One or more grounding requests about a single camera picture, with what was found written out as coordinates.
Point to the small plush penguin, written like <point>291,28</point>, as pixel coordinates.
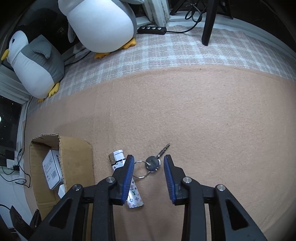
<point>102,26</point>

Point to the brown cardboard box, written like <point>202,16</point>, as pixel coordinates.
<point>74,159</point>

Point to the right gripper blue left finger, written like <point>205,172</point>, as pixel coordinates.
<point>68,218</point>

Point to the white square box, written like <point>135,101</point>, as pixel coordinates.
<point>52,169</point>

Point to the patterned white lighter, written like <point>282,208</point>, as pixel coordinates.
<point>117,160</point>

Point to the large plush penguin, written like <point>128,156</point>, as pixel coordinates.
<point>35,61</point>

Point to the black tripod stand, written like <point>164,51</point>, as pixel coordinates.
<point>196,15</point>

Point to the white wall charger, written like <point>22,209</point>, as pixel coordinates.
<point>61,190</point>

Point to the silver key with ring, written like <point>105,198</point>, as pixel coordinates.
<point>152,163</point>

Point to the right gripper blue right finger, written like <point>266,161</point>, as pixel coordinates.
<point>228,219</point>

